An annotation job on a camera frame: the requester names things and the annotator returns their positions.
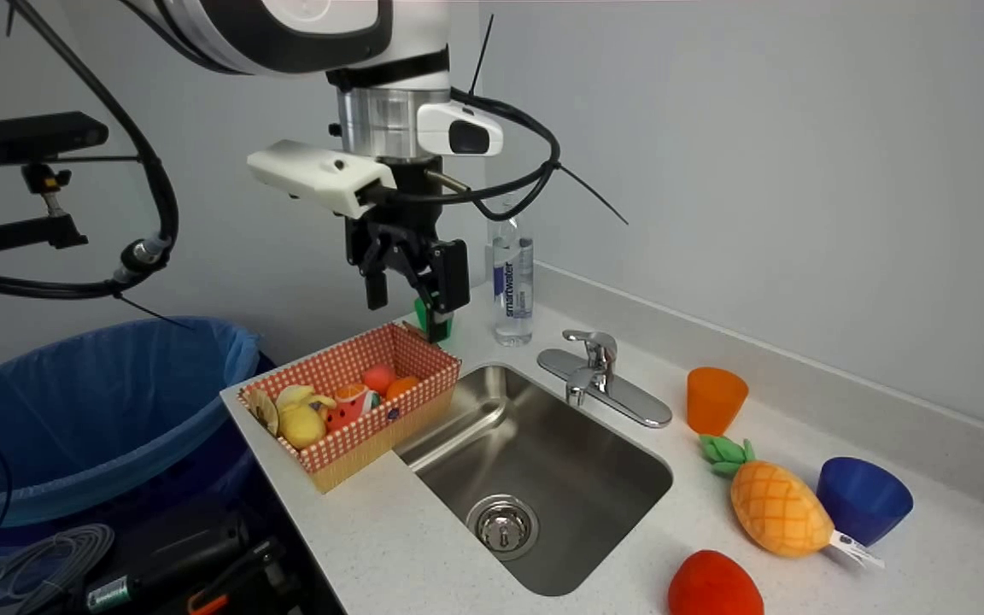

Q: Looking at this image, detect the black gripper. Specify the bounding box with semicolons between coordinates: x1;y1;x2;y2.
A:
342;156;474;318

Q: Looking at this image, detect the red checkered cardboard basket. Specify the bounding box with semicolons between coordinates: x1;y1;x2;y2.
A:
237;318;465;494

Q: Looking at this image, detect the green plastic cup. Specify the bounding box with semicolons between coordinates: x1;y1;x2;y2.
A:
408;296;457;349

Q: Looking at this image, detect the clear plastic water bottle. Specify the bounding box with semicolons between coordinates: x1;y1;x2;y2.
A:
485;214;540;349

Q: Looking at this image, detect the red toy tomato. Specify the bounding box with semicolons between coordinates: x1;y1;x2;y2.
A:
360;362;401;398

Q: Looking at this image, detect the orange toy fruit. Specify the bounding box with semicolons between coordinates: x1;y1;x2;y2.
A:
384;374;423;408

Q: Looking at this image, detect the red watermelon plush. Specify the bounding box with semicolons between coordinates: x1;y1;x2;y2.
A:
326;382;379;438

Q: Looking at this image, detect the yellow banana plush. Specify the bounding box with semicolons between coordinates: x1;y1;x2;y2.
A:
273;382;339;452

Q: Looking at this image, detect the brown kiwi slice toy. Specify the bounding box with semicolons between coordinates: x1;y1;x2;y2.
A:
247;389;287;444

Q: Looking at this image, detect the chrome sink faucet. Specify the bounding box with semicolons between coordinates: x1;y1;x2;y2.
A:
533;328;675;434

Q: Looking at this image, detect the stainless steel sink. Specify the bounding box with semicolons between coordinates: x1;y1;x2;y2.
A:
392;360;675;602

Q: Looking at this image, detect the orange plastic cup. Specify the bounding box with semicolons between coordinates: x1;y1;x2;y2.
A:
683;362;752;440

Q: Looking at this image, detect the blue trash bin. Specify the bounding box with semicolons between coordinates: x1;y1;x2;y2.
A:
0;316;263;532

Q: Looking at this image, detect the black clamp orange tip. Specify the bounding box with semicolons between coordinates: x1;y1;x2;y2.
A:
186;587;240;615

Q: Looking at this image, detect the red plush fruit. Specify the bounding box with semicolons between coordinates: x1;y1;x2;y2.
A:
665;547;770;615

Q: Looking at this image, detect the orange plush pineapple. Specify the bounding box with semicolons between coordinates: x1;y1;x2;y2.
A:
698;434;888;573

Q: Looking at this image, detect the grey ribbed round object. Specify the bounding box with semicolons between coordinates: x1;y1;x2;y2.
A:
0;523;119;615

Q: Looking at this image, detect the blue plastic cup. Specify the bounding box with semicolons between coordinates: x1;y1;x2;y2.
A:
812;453;915;551

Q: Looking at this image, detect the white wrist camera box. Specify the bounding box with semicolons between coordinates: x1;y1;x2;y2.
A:
244;137;401;221

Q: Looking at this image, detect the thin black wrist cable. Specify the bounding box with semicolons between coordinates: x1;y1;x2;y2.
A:
401;86;572;227

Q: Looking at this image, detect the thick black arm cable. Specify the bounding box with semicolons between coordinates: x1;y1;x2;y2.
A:
0;0;186;304

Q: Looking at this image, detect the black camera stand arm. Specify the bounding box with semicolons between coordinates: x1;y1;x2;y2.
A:
0;156;93;266

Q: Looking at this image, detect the black stereo camera bar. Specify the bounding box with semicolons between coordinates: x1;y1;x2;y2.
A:
0;108;114;171

